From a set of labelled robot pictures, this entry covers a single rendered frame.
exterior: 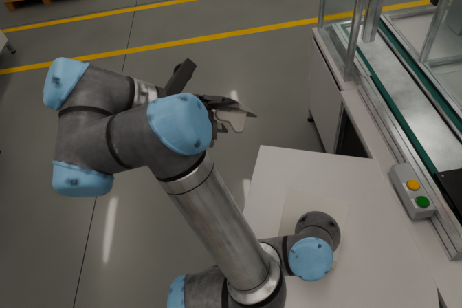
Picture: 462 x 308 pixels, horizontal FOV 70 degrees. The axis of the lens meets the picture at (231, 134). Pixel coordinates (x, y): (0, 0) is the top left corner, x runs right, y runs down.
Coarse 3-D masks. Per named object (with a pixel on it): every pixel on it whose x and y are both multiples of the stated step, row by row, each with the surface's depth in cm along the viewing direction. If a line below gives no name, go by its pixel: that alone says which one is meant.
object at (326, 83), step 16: (416, 16) 210; (432, 16) 208; (416, 32) 199; (320, 48) 205; (416, 48) 190; (320, 64) 212; (320, 80) 218; (336, 80) 185; (352, 80) 179; (320, 96) 225; (336, 96) 190; (320, 112) 232; (336, 112) 195; (320, 128) 239; (336, 128) 201
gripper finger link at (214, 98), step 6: (204, 96) 59; (210, 96) 59; (216, 96) 59; (222, 96) 60; (210, 102) 59; (216, 102) 59; (222, 102) 59; (228, 102) 60; (234, 102) 62; (216, 108) 61; (234, 108) 62
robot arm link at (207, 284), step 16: (272, 240) 101; (208, 272) 66; (176, 288) 64; (192, 288) 62; (208, 288) 60; (224, 288) 59; (176, 304) 61; (192, 304) 60; (208, 304) 59; (224, 304) 58
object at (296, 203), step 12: (288, 192) 116; (300, 192) 114; (288, 204) 116; (300, 204) 115; (312, 204) 113; (324, 204) 112; (336, 204) 111; (348, 204) 109; (288, 216) 117; (300, 216) 115; (336, 216) 111; (288, 228) 117; (336, 252) 112
